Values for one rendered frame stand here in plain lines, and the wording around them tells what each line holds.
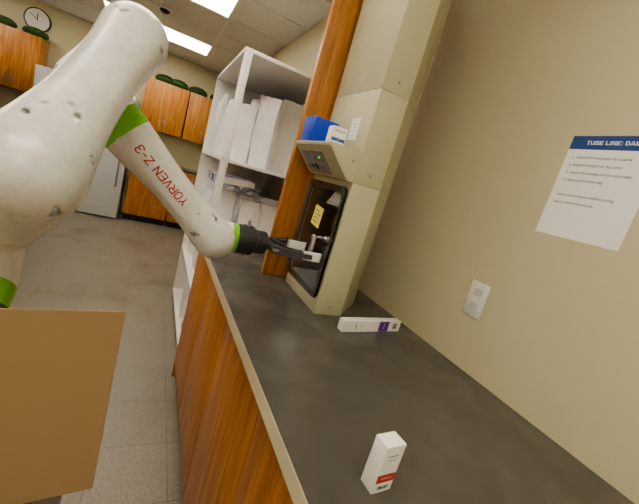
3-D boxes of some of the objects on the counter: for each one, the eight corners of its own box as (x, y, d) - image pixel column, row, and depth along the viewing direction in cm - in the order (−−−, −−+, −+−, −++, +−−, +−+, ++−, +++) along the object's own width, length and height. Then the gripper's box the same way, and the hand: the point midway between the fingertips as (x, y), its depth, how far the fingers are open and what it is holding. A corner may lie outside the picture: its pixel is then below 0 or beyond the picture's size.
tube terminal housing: (334, 287, 161) (386, 119, 146) (371, 319, 132) (440, 115, 118) (284, 280, 149) (335, 97, 134) (313, 314, 121) (382, 87, 106)
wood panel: (352, 284, 174) (449, -18, 148) (355, 287, 172) (454, -20, 145) (260, 271, 152) (355, -88, 125) (262, 273, 149) (359, -93, 123)
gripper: (266, 240, 98) (330, 252, 108) (247, 221, 120) (302, 233, 130) (259, 265, 100) (324, 274, 110) (242, 241, 121) (297, 251, 131)
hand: (309, 251), depth 119 cm, fingers open, 13 cm apart
